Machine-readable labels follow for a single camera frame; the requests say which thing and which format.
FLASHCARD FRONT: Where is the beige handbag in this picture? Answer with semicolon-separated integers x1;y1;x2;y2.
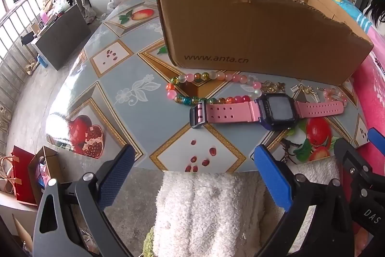
0;156;19;194

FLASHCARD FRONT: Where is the fruit print tablecloth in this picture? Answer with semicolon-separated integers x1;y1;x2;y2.
45;0;373;173

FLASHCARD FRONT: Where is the multicolour glass bead bracelet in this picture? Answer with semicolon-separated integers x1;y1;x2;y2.
166;72;263;106

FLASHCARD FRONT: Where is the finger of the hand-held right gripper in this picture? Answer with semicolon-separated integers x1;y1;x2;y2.
334;138;373;188
367;127;385;155

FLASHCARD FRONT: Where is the grey cabinet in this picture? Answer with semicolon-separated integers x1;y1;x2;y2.
32;2;92;71

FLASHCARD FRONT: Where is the gold butterfly charm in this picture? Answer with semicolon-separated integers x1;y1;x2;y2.
264;82;286;94

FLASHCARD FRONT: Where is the pink strap smart watch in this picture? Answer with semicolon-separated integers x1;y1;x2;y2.
189;93;348;132

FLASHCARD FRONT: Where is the red gift bag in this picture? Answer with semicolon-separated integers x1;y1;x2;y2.
11;145;38;205

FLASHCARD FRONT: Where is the pink bead bracelet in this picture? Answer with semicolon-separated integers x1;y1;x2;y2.
323;88;349;108

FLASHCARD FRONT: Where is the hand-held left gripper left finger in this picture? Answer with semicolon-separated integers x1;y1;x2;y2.
32;144;136;257

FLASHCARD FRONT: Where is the brown paper bag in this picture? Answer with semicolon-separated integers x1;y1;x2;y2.
28;145;62;206

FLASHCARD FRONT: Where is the metal window railing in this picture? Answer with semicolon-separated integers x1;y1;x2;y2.
0;0;45;155

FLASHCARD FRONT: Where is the brown cardboard box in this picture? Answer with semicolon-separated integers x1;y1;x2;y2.
153;0;374;86

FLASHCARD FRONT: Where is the black tuft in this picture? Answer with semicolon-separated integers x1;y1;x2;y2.
363;0;385;30

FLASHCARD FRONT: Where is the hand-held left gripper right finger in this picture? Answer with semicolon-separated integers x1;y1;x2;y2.
254;145;366;257

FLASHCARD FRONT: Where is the pink floral blanket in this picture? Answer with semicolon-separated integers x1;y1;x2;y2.
352;25;385;161

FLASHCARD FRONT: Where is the white fluffy robe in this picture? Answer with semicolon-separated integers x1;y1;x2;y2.
152;156;340;257

